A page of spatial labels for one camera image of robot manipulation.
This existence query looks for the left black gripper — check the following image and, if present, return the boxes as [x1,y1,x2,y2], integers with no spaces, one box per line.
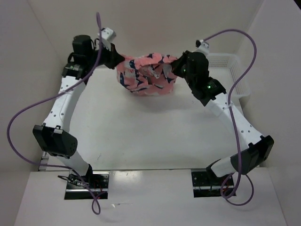
[87,40,125,70]

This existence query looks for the pink shark print shorts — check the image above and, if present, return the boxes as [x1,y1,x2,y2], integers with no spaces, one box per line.
[117,53,177,96]

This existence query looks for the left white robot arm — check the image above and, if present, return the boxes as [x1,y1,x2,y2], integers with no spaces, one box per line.
[33,29,124,188]

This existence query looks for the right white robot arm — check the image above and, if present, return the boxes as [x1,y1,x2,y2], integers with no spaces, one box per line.
[171,51,274,185]

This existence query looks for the white plastic basket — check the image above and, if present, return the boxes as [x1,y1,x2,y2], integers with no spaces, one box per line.
[207,53,250,98]

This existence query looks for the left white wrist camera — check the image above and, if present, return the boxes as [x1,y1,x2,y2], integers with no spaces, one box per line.
[98,27,116,48]

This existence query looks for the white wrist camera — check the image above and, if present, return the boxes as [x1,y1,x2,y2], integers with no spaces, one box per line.
[98,27,116,48]
[195,40,209,56]

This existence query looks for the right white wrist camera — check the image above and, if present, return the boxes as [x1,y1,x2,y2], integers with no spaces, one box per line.
[195,40,209,56]

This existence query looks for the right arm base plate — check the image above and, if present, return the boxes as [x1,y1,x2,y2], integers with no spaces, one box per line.
[191,169,227,198]

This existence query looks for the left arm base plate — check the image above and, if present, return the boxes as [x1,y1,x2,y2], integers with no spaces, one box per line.
[57,172,109,200]

